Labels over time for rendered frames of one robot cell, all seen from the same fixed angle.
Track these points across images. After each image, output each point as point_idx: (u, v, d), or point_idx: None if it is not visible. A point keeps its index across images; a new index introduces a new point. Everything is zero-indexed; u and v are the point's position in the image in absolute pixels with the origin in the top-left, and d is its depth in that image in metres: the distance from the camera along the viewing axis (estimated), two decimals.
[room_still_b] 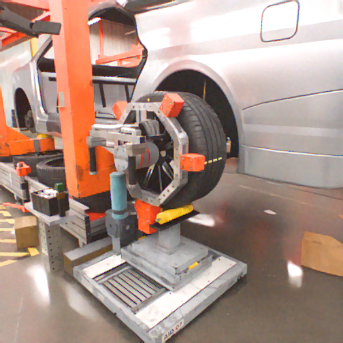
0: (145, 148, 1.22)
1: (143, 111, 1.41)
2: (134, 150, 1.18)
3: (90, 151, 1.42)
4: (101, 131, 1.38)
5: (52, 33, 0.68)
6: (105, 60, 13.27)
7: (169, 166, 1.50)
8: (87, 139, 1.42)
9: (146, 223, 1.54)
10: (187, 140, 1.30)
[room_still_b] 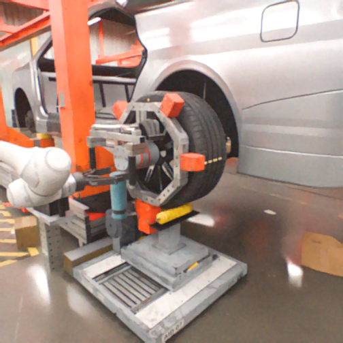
0: (145, 148, 1.22)
1: (143, 111, 1.41)
2: (134, 150, 1.18)
3: (90, 151, 1.42)
4: (101, 131, 1.38)
5: (107, 173, 1.21)
6: (105, 60, 13.27)
7: (169, 166, 1.50)
8: (87, 139, 1.42)
9: (146, 223, 1.54)
10: (187, 140, 1.30)
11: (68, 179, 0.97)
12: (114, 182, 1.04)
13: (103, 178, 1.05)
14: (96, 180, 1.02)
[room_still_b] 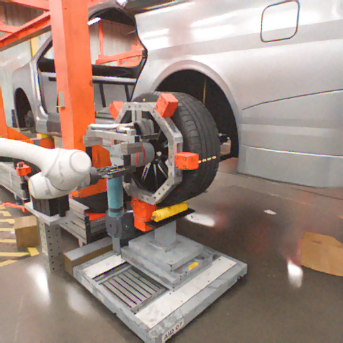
0: (139, 147, 1.25)
1: (139, 111, 1.44)
2: (128, 149, 1.20)
3: (86, 150, 1.45)
4: (96, 131, 1.41)
5: None
6: (105, 60, 13.27)
7: (164, 165, 1.53)
8: (84, 138, 1.45)
9: (142, 220, 1.57)
10: (182, 139, 1.33)
11: None
12: (124, 173, 1.17)
13: (113, 171, 1.16)
14: (111, 173, 1.12)
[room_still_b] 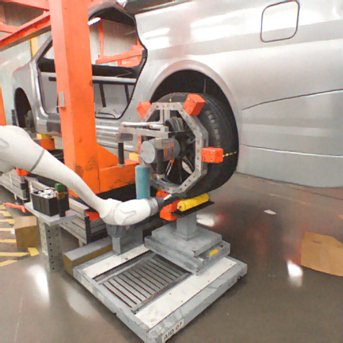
0: (171, 142, 1.39)
1: (167, 110, 1.59)
2: (162, 144, 1.35)
3: (119, 146, 1.59)
4: (129, 128, 1.55)
5: (184, 197, 1.50)
6: (105, 60, 13.27)
7: (188, 159, 1.67)
8: (116, 135, 1.59)
9: (168, 211, 1.71)
10: (207, 135, 1.47)
11: (149, 198, 1.31)
12: (178, 194, 1.43)
13: None
14: (169, 193, 1.38)
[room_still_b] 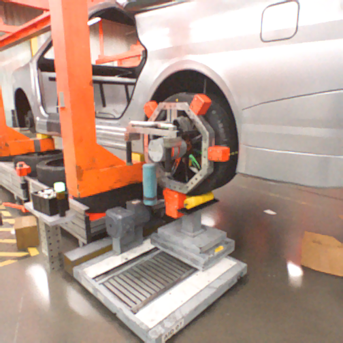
0: (179, 141, 1.43)
1: (173, 110, 1.63)
2: (171, 143, 1.39)
3: (127, 145, 1.63)
4: (137, 127, 1.59)
5: None
6: (105, 60, 13.27)
7: (194, 158, 1.72)
8: (124, 134, 1.63)
9: (174, 208, 1.75)
10: (214, 135, 1.51)
11: None
12: None
13: None
14: None
